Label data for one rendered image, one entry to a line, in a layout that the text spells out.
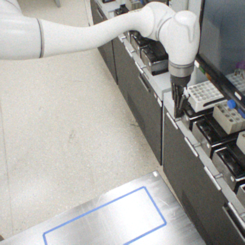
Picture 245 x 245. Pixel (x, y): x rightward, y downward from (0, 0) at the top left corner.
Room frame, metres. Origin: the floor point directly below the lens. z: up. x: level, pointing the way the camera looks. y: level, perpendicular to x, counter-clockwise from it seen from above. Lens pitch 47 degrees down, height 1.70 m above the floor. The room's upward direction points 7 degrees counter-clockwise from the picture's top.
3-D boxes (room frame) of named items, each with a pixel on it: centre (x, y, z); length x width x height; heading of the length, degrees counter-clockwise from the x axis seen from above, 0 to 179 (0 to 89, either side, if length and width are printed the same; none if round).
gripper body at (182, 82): (0.87, -0.23, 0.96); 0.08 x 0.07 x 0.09; 14
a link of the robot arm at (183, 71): (0.87, -0.23, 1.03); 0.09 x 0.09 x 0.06
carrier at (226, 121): (0.75, -0.37, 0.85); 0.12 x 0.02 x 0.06; 15
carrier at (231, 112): (0.75, -0.39, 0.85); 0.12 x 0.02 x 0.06; 14
